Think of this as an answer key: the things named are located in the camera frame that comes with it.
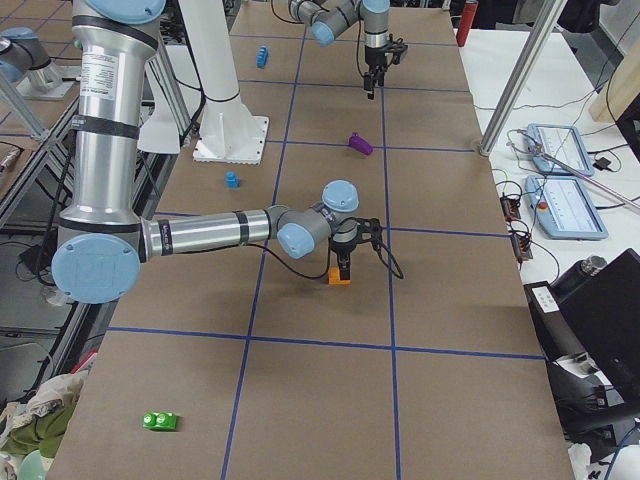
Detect far teach pendant tablet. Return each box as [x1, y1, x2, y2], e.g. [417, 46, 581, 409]
[523, 124, 594, 177]

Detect purple trapezoid block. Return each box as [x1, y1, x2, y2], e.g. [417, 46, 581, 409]
[348, 132, 374, 155]

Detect small blue block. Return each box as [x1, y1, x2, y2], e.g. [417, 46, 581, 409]
[225, 171, 240, 189]

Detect orange trapezoid block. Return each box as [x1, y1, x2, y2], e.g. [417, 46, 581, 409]
[327, 267, 351, 286]

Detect green block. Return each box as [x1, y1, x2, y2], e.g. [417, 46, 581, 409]
[141, 411, 179, 432]

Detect long blue studded brick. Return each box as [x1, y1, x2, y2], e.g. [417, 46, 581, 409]
[256, 45, 269, 69]

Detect teach pendant tablet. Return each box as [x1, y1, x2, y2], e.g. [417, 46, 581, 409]
[523, 124, 594, 177]
[524, 175, 609, 241]

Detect near teach pendant tablet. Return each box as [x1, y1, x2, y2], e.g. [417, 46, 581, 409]
[524, 175, 609, 241]

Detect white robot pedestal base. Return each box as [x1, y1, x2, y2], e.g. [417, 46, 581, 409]
[181, 1, 269, 164]

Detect red cylinder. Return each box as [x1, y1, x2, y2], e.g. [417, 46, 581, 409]
[459, 0, 478, 33]

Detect aluminium frame post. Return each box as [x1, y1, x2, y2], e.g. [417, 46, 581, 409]
[478, 0, 567, 157]

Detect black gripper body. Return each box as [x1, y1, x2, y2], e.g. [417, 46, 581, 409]
[330, 236, 357, 263]
[365, 46, 389, 75]

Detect white chair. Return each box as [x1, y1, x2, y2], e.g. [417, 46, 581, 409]
[138, 45, 200, 154]

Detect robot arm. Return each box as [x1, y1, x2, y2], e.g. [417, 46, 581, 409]
[50, 1, 359, 304]
[287, 0, 406, 100]

